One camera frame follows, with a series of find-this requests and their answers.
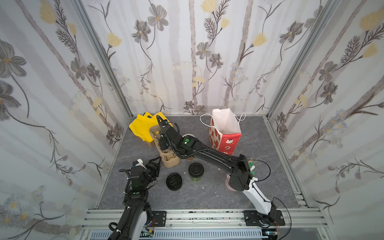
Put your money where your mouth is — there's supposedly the black plastic cup lid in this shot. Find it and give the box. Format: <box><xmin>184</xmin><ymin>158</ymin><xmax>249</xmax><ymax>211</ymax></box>
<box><xmin>188</xmin><ymin>163</ymin><xmax>205</xmax><ymax>175</ymax></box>

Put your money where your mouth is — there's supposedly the green paper coffee cup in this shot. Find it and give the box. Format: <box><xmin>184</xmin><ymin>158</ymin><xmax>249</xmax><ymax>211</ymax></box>
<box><xmin>190</xmin><ymin>174</ymin><xmax>203</xmax><ymax>182</ymax></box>

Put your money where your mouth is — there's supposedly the red white paper gift bag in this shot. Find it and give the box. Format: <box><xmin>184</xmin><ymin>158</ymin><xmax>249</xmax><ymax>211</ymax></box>
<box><xmin>200</xmin><ymin>108</ymin><xmax>247</xmax><ymax>155</ymax></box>

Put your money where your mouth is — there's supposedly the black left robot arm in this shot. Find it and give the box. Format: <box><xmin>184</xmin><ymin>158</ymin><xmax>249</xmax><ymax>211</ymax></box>
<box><xmin>108</xmin><ymin>157</ymin><xmax>161</xmax><ymax>240</ymax></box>

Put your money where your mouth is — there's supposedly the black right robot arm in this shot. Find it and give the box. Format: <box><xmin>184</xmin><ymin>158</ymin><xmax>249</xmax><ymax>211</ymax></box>
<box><xmin>156</xmin><ymin>116</ymin><xmax>286</xmax><ymax>226</ymax></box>

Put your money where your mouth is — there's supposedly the brown cardboard napkin box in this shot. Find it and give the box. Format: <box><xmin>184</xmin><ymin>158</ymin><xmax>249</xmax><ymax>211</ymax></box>
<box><xmin>146</xmin><ymin>141</ymin><xmax>156</xmax><ymax>148</ymax></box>

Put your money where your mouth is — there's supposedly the stack of pulp cup carriers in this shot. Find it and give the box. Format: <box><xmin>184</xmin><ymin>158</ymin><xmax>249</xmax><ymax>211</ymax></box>
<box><xmin>149</xmin><ymin>126</ymin><xmax>180</xmax><ymax>168</ymax></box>

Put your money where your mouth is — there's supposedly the stack of black cup lids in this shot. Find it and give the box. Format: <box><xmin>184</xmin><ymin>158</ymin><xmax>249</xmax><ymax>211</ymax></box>
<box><xmin>166</xmin><ymin>173</ymin><xmax>183</xmax><ymax>191</ymax></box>

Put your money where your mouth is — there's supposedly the yellow napkin stack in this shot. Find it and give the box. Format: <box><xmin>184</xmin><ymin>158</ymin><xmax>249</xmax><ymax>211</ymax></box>
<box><xmin>129</xmin><ymin>112</ymin><xmax>168</xmax><ymax>143</ymax></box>

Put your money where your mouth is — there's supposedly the stack of paper cups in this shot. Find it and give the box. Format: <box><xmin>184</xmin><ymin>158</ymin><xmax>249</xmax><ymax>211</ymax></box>
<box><xmin>181</xmin><ymin>134</ymin><xmax>197</xmax><ymax>161</ymax></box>

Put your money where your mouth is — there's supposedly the pink cup with utensils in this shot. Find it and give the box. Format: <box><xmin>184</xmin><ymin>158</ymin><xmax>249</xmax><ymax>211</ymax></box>
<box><xmin>227</xmin><ymin>161</ymin><xmax>255</xmax><ymax>192</ymax></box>

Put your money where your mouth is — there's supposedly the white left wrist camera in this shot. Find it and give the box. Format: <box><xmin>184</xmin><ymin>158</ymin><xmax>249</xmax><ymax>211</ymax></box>
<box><xmin>135</xmin><ymin>159</ymin><xmax>146</xmax><ymax>169</ymax></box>

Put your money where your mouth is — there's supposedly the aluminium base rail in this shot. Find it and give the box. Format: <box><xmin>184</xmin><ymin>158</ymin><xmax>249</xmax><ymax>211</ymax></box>
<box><xmin>80</xmin><ymin>208</ymin><xmax>328</xmax><ymax>240</ymax></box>

